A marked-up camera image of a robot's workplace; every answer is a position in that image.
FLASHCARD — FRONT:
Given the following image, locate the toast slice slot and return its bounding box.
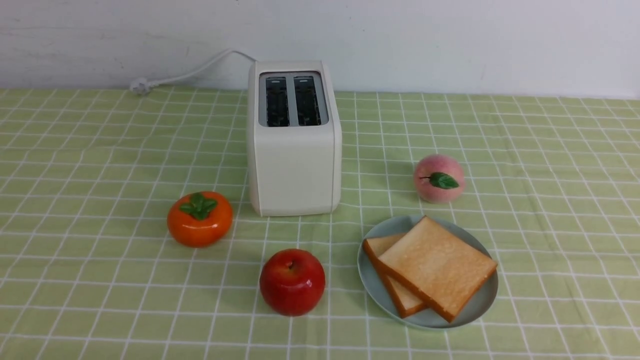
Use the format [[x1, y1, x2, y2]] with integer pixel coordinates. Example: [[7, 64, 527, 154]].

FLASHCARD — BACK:
[[377, 216, 498, 323], [362, 232, 429, 319]]

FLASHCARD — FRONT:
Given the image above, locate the white two-slot toaster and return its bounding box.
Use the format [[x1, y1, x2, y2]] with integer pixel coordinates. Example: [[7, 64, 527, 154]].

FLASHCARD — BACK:
[[246, 61, 343, 217]]

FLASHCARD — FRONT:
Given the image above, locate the red apple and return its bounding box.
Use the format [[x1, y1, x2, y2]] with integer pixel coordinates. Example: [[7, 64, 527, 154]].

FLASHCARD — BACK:
[[259, 248, 326, 317]]

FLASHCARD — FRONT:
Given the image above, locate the pink peach with leaf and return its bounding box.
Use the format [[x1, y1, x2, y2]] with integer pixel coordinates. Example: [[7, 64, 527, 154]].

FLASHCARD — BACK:
[[413, 153, 466, 204]]

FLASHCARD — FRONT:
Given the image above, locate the orange persimmon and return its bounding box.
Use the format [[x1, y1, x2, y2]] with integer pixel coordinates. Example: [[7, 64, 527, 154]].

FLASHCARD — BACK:
[[166, 191, 234, 248]]

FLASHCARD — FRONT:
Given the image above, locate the white toaster power cable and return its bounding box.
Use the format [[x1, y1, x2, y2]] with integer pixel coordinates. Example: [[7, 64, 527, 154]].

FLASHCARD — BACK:
[[129, 48, 258, 96]]

